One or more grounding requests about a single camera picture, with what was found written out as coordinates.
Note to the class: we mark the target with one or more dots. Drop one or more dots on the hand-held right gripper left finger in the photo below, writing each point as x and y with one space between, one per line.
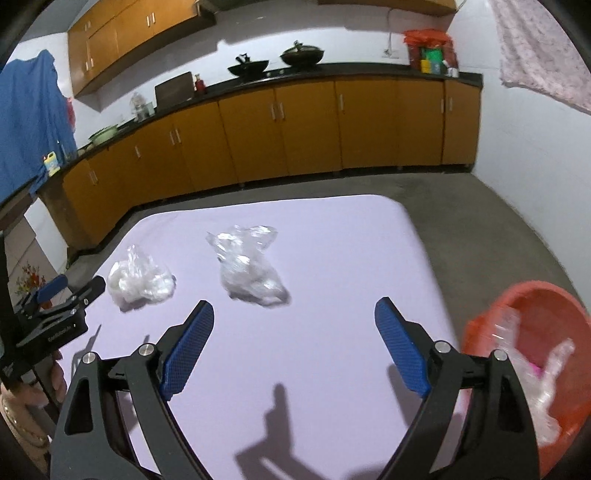
189 350

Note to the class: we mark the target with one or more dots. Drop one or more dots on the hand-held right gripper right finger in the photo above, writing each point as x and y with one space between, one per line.
399 350

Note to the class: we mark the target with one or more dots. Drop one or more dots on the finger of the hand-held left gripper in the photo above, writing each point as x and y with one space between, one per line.
51 290
90 290

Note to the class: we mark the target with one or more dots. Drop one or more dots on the whitish clear plastic bag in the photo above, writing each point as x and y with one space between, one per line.
138 281

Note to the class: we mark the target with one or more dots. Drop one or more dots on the red plastic basket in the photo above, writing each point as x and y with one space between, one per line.
531 300

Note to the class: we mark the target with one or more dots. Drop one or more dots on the crinkled clear plastic bag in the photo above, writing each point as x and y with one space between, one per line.
545 392

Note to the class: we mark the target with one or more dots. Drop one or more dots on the person's left forearm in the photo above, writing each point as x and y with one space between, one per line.
23 434

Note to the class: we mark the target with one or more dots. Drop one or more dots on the person's left hand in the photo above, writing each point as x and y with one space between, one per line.
57 378

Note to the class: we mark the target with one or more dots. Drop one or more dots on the yellow bottle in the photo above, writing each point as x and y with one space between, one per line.
51 164

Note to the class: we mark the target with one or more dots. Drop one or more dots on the green enamel pot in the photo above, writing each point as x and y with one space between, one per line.
104 136

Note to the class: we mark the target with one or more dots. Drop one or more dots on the blue cloth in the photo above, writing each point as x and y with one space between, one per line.
32 120

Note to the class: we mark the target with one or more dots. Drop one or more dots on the red cloth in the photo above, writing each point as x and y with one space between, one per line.
70 113

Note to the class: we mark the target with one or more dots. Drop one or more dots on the glass jar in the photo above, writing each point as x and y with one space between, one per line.
138 108

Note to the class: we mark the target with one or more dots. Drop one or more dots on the wooden cutting board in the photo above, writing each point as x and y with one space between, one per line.
173 90

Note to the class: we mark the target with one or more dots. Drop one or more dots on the red bottle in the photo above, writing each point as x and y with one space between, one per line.
200 85

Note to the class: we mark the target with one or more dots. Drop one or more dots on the wooden base cabinets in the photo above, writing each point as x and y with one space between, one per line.
300 129

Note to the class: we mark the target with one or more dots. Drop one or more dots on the black countertop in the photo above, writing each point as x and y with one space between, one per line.
369 70

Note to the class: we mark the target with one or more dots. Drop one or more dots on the white cup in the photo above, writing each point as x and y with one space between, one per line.
451 71

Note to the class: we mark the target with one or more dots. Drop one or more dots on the green box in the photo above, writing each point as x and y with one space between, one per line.
434 54

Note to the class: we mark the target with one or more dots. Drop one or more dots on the black wok with lid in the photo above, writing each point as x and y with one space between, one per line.
302 56

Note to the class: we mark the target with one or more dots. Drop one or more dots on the red plastic bag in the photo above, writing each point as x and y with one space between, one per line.
425 37

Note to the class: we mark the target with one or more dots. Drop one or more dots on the pink floral cloth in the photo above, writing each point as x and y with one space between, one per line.
540 50

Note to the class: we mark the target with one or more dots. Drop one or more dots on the long wooden wall cabinets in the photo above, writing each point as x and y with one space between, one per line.
129 27

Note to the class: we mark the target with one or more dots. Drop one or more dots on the short wooden wall cabinets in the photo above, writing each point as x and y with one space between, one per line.
415 3

